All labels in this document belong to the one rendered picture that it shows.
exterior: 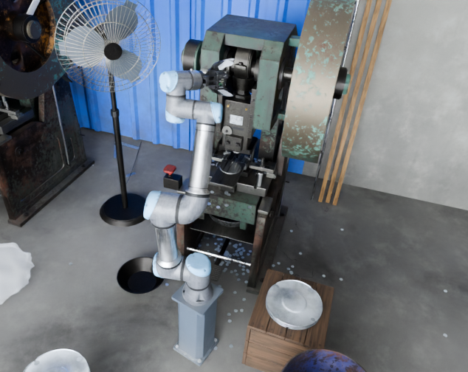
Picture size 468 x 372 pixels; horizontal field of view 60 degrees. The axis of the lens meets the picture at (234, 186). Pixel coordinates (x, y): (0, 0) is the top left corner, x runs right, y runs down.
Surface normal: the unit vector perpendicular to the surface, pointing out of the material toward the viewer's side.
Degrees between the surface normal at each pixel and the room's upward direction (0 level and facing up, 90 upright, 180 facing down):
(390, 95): 90
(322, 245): 0
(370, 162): 90
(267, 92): 90
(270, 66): 90
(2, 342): 0
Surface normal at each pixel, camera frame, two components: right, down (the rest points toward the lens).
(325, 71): -0.22, 0.15
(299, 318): 0.07, -0.80
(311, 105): -0.27, 0.49
